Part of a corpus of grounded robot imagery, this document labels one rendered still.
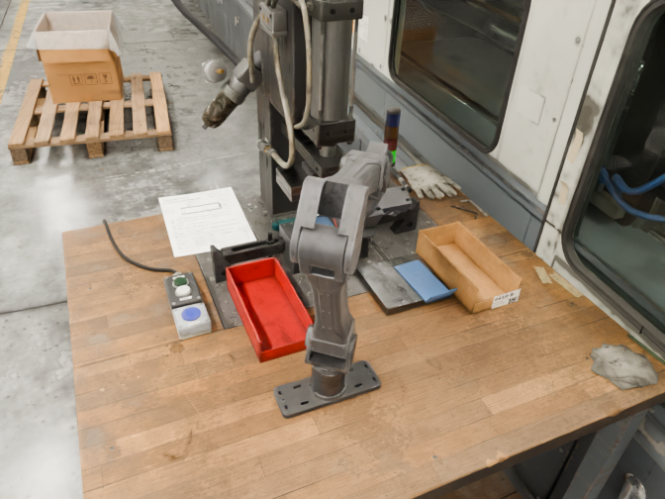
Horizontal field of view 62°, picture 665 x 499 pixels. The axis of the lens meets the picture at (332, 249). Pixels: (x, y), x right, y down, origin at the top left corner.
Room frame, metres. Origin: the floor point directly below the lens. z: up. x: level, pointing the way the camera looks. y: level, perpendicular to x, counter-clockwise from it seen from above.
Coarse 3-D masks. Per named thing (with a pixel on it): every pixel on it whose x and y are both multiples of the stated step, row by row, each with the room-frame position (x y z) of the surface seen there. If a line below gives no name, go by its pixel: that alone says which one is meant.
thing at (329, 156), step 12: (300, 132) 1.26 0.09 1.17; (300, 144) 1.17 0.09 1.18; (312, 144) 1.19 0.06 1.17; (336, 144) 1.12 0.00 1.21; (312, 156) 1.10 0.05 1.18; (324, 156) 1.11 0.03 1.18; (336, 156) 1.11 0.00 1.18; (276, 168) 1.12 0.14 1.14; (288, 168) 1.12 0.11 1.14; (300, 168) 1.13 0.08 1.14; (312, 168) 1.10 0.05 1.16; (324, 168) 1.06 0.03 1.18; (336, 168) 1.07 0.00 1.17; (276, 180) 1.12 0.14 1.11; (288, 180) 1.07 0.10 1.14; (300, 180) 1.07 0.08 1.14; (288, 192) 1.05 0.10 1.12; (300, 192) 1.05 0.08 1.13
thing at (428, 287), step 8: (400, 264) 1.07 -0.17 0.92; (408, 264) 1.07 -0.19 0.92; (416, 264) 1.07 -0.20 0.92; (400, 272) 1.04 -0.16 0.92; (408, 272) 1.04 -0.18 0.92; (424, 272) 1.04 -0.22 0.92; (408, 280) 1.01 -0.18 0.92; (416, 280) 1.01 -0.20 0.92; (424, 280) 1.01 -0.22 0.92; (432, 280) 1.01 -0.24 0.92; (416, 288) 0.98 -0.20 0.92; (424, 288) 0.98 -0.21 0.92; (432, 288) 0.98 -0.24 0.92; (440, 288) 0.99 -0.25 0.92; (456, 288) 0.96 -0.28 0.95; (424, 296) 0.95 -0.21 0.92; (432, 296) 0.93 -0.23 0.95; (440, 296) 0.95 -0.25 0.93
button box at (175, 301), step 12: (108, 228) 1.18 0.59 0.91; (120, 252) 1.08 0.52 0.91; (168, 276) 0.97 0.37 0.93; (180, 276) 0.97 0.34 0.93; (192, 276) 0.98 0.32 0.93; (168, 288) 0.93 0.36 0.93; (192, 288) 0.94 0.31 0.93; (168, 300) 0.91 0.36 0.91; (180, 300) 0.89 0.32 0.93; (192, 300) 0.90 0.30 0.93
